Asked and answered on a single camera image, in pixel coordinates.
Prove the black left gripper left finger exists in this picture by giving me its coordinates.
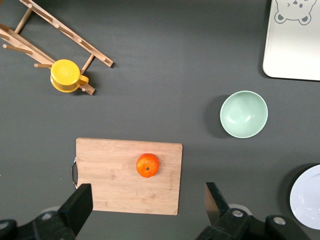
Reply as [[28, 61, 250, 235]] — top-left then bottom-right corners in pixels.
[[32, 183, 94, 240]]

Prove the orange mandarin fruit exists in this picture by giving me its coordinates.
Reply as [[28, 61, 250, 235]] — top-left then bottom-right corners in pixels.
[[135, 153, 160, 178]]

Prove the cream tray with bear print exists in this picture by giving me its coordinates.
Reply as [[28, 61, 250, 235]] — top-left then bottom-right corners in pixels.
[[262, 0, 320, 82]]

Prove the light green bowl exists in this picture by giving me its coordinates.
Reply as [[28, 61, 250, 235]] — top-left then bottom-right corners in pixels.
[[219, 90, 269, 139]]

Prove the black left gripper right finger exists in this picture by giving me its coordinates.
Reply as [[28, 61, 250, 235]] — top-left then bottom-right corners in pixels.
[[196, 182, 266, 240]]

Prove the yellow cup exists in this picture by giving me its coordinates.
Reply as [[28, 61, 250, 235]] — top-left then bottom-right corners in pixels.
[[49, 59, 90, 94]]

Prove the wooden peg drying rack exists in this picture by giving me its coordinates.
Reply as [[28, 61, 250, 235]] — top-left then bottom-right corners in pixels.
[[0, 0, 115, 95]]

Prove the wooden cutting board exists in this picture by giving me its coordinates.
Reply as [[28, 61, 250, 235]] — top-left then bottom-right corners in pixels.
[[70, 137, 183, 216]]

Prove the white round plate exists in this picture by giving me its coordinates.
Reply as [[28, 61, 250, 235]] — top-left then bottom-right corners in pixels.
[[289, 164, 320, 230]]

